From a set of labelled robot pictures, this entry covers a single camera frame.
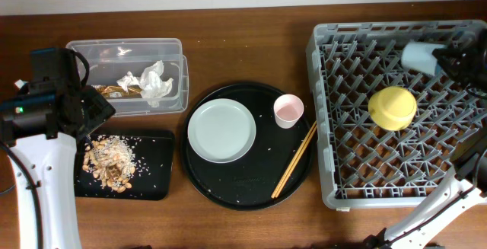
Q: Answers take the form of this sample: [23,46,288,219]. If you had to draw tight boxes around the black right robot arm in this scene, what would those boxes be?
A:
[362,30,486,248]

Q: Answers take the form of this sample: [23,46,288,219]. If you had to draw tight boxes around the grey round plate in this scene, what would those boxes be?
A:
[187,98,256,164]

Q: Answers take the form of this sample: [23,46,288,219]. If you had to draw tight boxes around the gold snack wrapper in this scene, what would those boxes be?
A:
[94,85,142,99]

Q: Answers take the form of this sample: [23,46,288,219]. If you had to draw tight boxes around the blue plastic cup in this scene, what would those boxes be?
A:
[400,42,446,76]

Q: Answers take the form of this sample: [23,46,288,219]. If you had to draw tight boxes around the grey dishwasher rack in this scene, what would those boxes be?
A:
[306,20,486,211]

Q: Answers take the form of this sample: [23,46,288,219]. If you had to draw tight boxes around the wooden chopstick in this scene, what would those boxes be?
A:
[272,125,318,200]
[270,121,317,198]

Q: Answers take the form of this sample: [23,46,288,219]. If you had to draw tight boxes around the pink plastic cup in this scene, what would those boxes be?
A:
[273,94,304,129]

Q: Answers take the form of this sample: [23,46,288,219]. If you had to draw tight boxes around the large white tissue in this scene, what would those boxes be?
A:
[116,60,173,107]

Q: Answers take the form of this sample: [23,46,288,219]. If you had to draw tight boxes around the clear plastic waste bin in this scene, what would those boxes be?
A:
[66,38,189,117]

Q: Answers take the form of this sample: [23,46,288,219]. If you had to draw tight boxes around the black rectangular tray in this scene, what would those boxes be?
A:
[74,128,175,200]

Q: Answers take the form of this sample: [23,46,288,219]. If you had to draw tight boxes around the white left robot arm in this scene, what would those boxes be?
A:
[1,85,115,248]

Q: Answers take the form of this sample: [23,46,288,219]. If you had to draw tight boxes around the yellow plastic bowl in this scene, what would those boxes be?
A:
[368,86,418,131]

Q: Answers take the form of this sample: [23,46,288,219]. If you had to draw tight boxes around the peanut and rice scraps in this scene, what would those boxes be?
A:
[82,135,151,193]

